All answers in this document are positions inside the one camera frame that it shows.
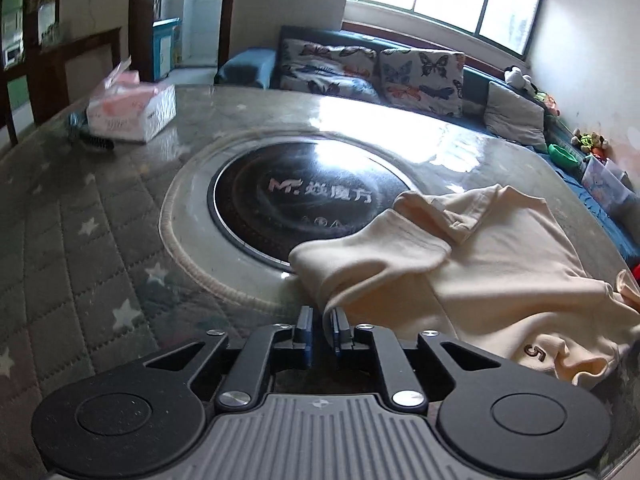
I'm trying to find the green and brown plush toys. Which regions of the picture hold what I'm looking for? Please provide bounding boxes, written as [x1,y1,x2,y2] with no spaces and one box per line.
[570,129,608,159]

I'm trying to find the dark wooden display cabinet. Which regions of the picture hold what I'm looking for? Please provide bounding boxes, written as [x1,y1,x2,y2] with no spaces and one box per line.
[1,0,122,148]

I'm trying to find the blue corner sofa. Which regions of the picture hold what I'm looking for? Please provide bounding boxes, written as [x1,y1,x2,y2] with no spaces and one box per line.
[216,25,639,268]

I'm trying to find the left butterfly cushion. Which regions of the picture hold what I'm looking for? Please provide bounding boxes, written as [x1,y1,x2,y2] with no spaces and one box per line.
[279,39,381,104]

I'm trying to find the green bowl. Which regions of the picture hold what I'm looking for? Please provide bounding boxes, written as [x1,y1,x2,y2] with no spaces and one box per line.
[548,144,582,171]

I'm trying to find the black object beside tissue box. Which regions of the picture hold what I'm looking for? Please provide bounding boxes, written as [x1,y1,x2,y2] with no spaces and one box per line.
[66,112,115,152]

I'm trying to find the clear plastic storage box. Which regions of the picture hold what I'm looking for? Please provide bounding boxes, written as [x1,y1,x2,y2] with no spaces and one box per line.
[582,157,637,217]

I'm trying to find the grey plain cushion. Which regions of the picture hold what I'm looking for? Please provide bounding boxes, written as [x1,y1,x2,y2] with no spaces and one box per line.
[484,82,547,152]

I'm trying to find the large butterfly cushion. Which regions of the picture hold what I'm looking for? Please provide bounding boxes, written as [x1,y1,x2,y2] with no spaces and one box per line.
[378,49,466,118]

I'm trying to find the blue white small cabinet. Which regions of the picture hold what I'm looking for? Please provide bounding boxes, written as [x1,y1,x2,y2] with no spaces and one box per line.
[152,18,181,81]

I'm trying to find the cream sweatshirt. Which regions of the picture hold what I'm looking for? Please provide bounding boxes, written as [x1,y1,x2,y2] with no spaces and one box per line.
[288,184,639,388]

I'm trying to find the pink tissue box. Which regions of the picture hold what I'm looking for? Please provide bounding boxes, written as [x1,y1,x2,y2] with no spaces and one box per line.
[86,58,177,144]

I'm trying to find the round black induction cooktop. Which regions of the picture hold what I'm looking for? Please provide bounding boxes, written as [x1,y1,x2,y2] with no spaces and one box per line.
[207,136,416,271]

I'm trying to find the dark wooden door frame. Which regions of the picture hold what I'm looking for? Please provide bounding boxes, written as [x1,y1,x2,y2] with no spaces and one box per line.
[128,0,233,81]

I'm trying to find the panda plush toy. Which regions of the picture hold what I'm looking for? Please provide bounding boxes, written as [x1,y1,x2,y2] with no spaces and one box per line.
[504,65,538,98]

